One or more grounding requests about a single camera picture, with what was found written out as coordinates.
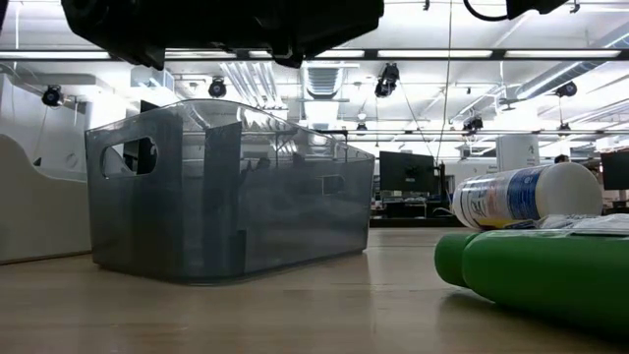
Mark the cotton balls bag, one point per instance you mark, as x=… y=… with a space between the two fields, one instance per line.
x=589 y=222

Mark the green travel bottle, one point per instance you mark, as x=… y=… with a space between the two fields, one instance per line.
x=540 y=275

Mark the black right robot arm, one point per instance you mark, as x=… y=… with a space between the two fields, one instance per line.
x=535 y=6

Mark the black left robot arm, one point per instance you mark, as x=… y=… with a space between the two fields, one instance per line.
x=147 y=24

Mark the black ceiling spotlight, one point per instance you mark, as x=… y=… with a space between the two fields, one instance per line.
x=566 y=89
x=473 y=124
x=51 y=96
x=386 y=81
x=217 y=88

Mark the black computer monitor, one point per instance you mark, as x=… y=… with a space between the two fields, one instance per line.
x=616 y=169
x=408 y=172

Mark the large smoky grey bin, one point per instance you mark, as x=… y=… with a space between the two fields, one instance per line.
x=295 y=221

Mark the black desk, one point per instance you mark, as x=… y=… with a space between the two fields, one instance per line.
x=408 y=211

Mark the white pillar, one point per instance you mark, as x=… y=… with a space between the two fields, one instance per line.
x=516 y=152

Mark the person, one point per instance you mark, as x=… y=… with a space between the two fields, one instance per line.
x=561 y=159

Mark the white wipes canister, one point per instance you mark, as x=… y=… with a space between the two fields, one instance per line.
x=565 y=192

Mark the clear frosted plastic bin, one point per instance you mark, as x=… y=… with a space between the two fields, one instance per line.
x=39 y=216

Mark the black metal frame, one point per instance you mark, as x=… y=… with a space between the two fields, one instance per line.
x=371 y=53

